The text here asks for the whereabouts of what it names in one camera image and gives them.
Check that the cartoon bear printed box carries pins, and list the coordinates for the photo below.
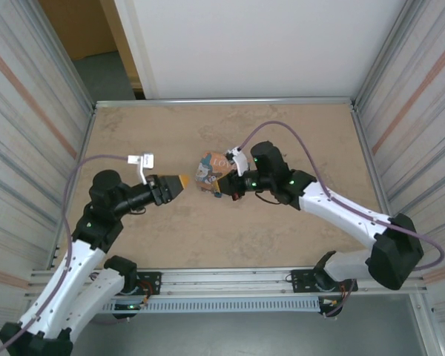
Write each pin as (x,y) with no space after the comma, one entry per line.
(207,170)

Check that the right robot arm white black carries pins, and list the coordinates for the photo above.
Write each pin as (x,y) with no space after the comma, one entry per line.
(337,207)

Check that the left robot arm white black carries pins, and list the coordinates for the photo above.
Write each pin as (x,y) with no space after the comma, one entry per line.
(82,267)

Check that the small red piece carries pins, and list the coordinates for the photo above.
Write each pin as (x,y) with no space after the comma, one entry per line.
(237,196)

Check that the white board panel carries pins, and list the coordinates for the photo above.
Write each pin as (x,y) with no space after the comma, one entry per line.
(267,44)

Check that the brown wooden door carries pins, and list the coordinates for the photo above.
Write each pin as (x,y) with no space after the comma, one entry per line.
(85,26)

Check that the short aluminium frame rail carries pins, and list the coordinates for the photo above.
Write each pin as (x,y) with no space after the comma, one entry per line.
(222,102)

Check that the long aluminium base rail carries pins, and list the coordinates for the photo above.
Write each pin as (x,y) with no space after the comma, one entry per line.
(226,282)

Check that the aluminium side frame rail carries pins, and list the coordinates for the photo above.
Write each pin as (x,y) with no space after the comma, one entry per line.
(372,163)

